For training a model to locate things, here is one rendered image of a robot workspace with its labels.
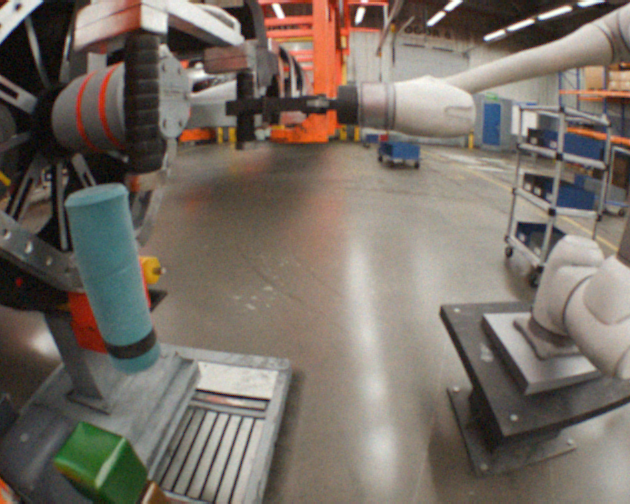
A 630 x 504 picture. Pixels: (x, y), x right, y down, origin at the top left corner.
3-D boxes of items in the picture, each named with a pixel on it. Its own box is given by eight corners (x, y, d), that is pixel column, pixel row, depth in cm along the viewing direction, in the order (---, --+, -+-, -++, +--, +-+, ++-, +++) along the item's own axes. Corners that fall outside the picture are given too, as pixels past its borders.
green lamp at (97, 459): (104, 454, 16) (78, 415, 14) (153, 472, 16) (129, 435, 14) (79, 496, 12) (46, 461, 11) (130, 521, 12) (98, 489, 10)
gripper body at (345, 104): (359, 126, 53) (303, 125, 54) (358, 125, 61) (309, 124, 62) (359, 82, 51) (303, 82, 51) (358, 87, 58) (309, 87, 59)
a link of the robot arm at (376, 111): (387, 130, 61) (356, 129, 62) (388, 84, 58) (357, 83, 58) (393, 132, 53) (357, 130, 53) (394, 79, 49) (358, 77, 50)
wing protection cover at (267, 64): (256, 94, 351) (256, 52, 332) (282, 93, 349) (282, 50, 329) (236, 90, 286) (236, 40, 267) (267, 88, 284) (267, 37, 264)
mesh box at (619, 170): (589, 185, 598) (593, 145, 561) (609, 189, 595) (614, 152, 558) (623, 199, 480) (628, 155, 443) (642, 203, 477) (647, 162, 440)
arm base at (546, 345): (553, 313, 82) (559, 296, 80) (589, 355, 61) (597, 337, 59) (505, 313, 83) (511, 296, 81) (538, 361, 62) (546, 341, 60)
